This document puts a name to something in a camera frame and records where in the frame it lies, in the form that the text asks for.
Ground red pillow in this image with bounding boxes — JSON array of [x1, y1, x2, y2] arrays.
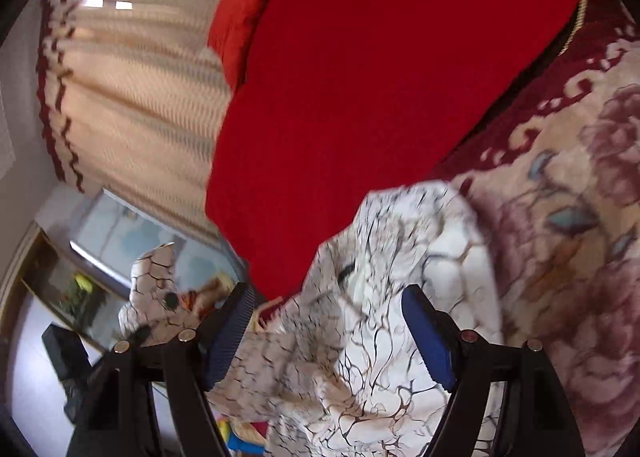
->
[[207, 0, 269, 91]]

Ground white crackle-pattern shirt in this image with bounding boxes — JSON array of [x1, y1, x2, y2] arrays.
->
[[118, 180, 507, 457]]

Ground beige striped curtain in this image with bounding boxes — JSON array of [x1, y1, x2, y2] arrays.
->
[[37, 0, 231, 243]]

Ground floral maroon cream blanket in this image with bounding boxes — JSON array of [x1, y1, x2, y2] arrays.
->
[[434, 0, 639, 456]]

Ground red blanket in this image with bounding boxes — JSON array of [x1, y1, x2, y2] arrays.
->
[[205, 0, 578, 299]]

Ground grey white cabinet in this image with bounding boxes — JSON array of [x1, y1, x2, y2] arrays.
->
[[69, 188, 246, 298]]

